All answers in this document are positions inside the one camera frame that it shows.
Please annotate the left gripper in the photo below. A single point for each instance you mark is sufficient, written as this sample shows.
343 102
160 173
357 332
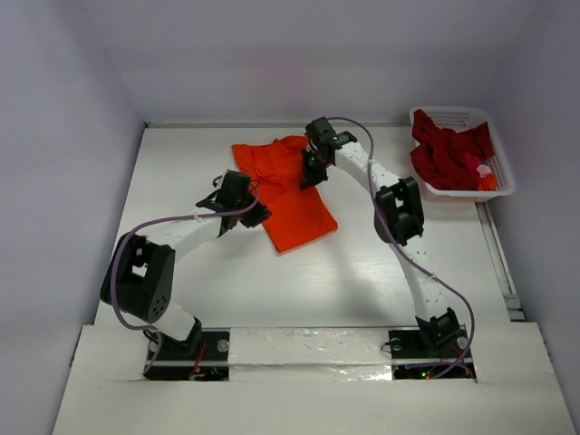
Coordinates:
259 215

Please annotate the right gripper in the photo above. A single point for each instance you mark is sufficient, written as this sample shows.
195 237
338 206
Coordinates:
313 171

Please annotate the orange t shirt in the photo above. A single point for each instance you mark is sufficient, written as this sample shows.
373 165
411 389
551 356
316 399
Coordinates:
298 216

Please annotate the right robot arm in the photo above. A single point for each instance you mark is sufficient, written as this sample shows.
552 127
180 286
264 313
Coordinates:
398 221

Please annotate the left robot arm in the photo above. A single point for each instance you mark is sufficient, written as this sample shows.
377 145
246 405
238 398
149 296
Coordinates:
139 281

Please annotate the dark red t shirt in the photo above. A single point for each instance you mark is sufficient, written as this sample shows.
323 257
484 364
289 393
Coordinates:
439 159

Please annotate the white plastic basket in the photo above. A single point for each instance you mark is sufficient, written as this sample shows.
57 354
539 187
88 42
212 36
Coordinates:
462 119

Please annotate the pink garment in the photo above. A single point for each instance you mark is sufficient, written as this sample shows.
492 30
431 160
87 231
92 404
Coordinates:
475 165

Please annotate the small orange garment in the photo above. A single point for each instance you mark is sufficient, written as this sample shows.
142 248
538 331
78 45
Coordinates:
488 183

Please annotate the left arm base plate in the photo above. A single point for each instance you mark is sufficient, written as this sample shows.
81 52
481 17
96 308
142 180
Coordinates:
208 363

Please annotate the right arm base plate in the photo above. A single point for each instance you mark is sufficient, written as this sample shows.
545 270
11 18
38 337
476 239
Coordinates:
411 359

